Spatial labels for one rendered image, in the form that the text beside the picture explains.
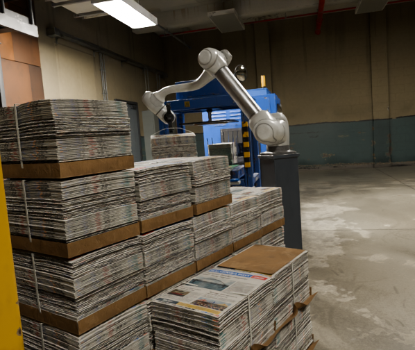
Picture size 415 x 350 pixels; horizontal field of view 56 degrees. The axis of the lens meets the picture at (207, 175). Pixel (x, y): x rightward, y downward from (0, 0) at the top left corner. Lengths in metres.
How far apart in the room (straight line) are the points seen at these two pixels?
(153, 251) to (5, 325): 0.65
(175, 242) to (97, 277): 0.37
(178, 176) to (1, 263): 0.82
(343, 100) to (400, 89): 1.43
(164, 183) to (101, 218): 0.31
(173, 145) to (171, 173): 1.00
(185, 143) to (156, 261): 1.19
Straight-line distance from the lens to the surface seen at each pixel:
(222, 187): 1.77
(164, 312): 1.42
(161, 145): 2.48
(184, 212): 1.54
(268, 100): 6.24
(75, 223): 1.20
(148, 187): 1.39
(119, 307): 1.37
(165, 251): 1.48
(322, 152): 11.37
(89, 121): 1.23
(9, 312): 0.92
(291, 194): 2.67
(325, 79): 11.44
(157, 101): 2.90
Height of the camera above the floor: 1.15
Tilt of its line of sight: 5 degrees down
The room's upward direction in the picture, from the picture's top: 4 degrees counter-clockwise
